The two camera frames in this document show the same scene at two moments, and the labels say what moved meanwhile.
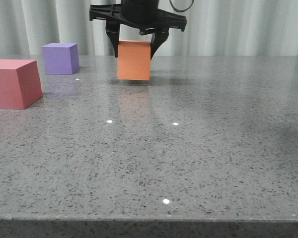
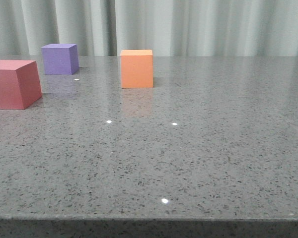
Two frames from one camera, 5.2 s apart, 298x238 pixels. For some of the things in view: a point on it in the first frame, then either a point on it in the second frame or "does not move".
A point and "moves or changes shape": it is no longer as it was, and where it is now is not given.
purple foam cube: (61, 58) does not move
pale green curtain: (213, 28) does not move
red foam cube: (14, 84) does not move
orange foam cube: (134, 60) moves or changes shape
